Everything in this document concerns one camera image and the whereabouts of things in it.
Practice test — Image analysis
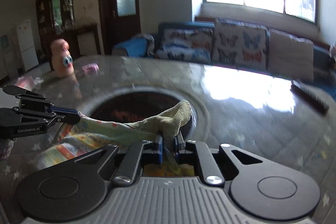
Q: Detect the butterfly pillow lying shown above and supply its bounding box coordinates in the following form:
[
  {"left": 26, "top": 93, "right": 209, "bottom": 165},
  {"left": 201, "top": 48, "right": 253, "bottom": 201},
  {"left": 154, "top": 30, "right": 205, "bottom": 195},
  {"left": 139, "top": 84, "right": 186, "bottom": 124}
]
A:
[{"left": 155, "top": 28, "right": 214, "bottom": 64}]

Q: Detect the black remote control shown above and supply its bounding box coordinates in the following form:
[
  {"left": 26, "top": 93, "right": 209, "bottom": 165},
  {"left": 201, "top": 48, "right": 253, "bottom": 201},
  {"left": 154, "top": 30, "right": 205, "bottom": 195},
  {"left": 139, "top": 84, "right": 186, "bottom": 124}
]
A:
[{"left": 291, "top": 80, "right": 329, "bottom": 116}]

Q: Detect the white refrigerator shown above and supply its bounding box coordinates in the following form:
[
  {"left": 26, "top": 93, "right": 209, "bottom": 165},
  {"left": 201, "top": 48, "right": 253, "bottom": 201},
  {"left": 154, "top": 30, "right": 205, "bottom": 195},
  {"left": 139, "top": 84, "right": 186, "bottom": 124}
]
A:
[{"left": 17, "top": 20, "right": 39, "bottom": 71}]

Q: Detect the blue cloth on sofa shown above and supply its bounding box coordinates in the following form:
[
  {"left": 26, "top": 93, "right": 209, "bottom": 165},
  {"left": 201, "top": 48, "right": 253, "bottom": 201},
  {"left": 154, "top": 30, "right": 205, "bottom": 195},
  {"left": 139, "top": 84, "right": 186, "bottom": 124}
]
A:
[{"left": 112, "top": 34, "right": 155, "bottom": 57}]

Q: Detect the floral children's shirt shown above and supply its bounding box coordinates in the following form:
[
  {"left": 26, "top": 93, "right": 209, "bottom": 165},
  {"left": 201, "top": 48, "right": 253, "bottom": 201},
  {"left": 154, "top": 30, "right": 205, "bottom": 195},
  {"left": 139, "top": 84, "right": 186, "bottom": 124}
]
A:
[{"left": 30, "top": 100, "right": 194, "bottom": 176}]

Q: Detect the wooden display cabinet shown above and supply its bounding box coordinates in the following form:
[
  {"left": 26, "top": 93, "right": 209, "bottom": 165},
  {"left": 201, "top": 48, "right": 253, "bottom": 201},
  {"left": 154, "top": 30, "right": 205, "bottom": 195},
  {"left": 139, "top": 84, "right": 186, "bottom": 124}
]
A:
[{"left": 35, "top": 0, "right": 101, "bottom": 63}]

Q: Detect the pink packet on table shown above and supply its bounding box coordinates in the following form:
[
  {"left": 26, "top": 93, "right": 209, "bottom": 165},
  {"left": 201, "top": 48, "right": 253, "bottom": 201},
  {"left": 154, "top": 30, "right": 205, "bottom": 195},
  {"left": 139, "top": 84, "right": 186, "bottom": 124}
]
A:
[{"left": 15, "top": 76, "right": 44, "bottom": 91}]

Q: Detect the pink cartoon bottle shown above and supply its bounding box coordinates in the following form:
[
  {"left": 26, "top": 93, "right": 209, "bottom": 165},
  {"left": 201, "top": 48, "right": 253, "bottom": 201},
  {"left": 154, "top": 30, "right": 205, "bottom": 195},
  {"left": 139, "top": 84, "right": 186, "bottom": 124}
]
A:
[{"left": 51, "top": 39, "right": 74, "bottom": 78}]

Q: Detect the plain cream pillow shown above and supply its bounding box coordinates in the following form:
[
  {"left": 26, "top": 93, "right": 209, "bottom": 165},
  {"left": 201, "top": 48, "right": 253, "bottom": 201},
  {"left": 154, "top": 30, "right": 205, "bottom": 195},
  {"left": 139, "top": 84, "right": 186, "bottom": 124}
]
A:
[{"left": 268, "top": 29, "right": 314, "bottom": 82}]

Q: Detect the small pink toy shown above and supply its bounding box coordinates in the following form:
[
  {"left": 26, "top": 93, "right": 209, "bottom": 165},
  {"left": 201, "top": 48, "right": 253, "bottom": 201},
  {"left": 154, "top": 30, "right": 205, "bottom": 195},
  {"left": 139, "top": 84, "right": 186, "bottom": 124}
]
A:
[{"left": 81, "top": 63, "right": 100, "bottom": 75}]

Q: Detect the black white plush toy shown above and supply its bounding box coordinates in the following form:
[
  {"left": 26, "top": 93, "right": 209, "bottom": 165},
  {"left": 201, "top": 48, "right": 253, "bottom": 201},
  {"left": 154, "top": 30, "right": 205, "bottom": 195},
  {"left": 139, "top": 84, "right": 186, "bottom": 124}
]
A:
[{"left": 329, "top": 43, "right": 336, "bottom": 65}]

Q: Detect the butterfly pillow upright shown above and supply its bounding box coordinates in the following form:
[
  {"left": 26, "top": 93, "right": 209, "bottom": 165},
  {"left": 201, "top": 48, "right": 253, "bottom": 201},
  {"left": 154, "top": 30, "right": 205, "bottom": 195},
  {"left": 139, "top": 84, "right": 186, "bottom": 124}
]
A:
[{"left": 211, "top": 20, "right": 269, "bottom": 71}]

